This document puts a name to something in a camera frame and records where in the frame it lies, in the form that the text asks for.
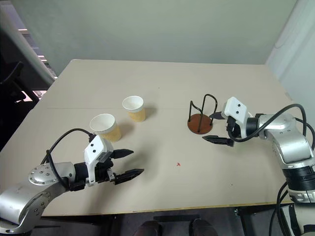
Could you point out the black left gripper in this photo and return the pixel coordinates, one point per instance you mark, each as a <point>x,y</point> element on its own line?
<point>104,170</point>

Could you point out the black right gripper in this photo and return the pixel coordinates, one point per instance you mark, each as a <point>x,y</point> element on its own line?
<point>233,129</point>

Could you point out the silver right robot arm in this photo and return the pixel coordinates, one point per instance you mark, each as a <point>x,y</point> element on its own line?
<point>292,142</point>

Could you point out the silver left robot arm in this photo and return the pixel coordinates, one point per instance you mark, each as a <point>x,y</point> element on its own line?
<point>17,196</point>

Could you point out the ribbed tan paper cup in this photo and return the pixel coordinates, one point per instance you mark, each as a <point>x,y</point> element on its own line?
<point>110,132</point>
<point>135,111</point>

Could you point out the dark rounded shoe shape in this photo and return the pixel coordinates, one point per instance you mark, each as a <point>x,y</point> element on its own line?
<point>200,227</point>

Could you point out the black office chair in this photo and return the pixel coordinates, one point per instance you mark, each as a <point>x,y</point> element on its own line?
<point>12,98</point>

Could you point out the white slanted beam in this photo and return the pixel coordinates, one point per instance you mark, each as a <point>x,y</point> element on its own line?
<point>27,44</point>

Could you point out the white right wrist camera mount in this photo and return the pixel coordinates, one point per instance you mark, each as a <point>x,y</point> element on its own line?
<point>236,108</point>

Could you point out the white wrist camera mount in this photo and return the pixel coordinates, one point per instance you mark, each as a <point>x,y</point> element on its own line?
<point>236,108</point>
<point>94,148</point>

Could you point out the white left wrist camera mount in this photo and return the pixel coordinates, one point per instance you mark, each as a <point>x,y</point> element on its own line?
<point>94,148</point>

